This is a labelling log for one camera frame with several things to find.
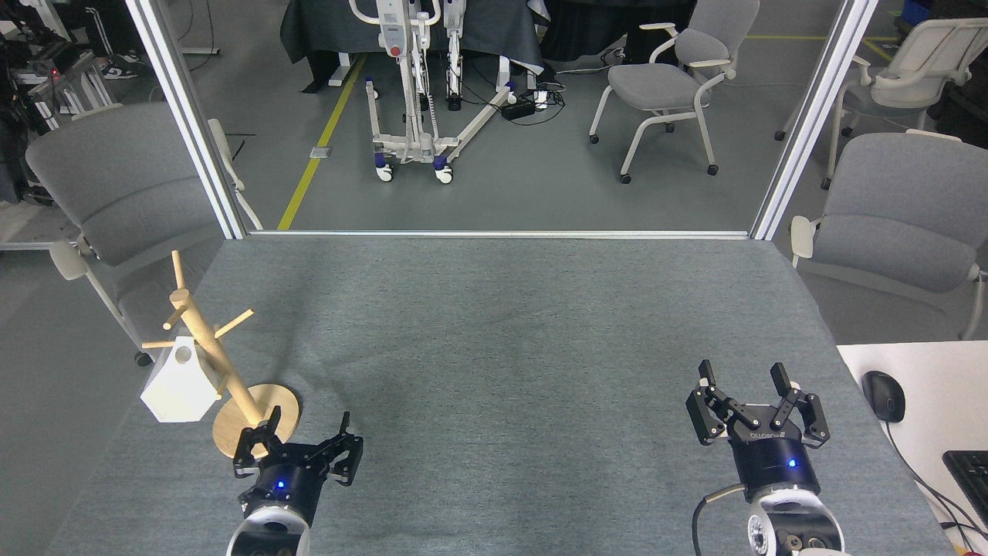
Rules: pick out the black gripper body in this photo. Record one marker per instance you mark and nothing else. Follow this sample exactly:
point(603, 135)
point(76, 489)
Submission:
point(776, 459)
point(289, 483)

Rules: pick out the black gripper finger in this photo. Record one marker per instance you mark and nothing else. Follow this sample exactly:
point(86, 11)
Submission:
point(247, 452)
point(704, 417)
point(812, 421)
point(347, 459)

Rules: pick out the white faceted cup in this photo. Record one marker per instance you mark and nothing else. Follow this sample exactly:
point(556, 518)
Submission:
point(179, 390)

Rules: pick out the wooden cup rack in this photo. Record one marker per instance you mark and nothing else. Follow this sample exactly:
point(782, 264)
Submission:
point(266, 409)

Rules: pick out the metal equipment rack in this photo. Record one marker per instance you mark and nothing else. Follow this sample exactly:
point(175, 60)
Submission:
point(58, 85)

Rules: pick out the black computer mouse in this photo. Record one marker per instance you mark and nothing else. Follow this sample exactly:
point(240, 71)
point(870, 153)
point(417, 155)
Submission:
point(884, 395)

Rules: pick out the white desk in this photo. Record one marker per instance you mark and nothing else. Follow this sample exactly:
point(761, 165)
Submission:
point(942, 386)

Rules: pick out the black keyboard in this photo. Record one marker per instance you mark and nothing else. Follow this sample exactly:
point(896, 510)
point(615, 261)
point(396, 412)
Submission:
point(971, 479)

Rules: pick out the grey floor plate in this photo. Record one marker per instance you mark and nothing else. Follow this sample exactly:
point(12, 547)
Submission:
point(321, 152)

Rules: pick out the black power strip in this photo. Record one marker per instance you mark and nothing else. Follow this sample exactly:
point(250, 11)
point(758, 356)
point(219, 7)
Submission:
point(519, 108)

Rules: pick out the white stand on wheels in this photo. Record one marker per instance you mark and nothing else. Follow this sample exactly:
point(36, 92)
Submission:
point(394, 31)

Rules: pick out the table with black cloth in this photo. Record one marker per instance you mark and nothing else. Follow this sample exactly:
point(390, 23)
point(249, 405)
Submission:
point(324, 27)

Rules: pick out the person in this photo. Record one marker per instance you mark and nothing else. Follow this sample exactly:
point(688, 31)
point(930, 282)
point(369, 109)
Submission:
point(108, 27)

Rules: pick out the grey chair with white frame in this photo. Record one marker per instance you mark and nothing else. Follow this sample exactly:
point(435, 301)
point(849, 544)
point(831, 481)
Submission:
point(123, 185)
point(903, 208)
point(918, 69)
point(656, 81)

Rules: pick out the silver table edge rail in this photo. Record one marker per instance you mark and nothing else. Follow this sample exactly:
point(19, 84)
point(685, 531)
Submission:
point(502, 234)

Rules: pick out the silver post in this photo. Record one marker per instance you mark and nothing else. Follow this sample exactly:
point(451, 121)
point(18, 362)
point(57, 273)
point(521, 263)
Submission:
point(810, 116)
point(189, 116)

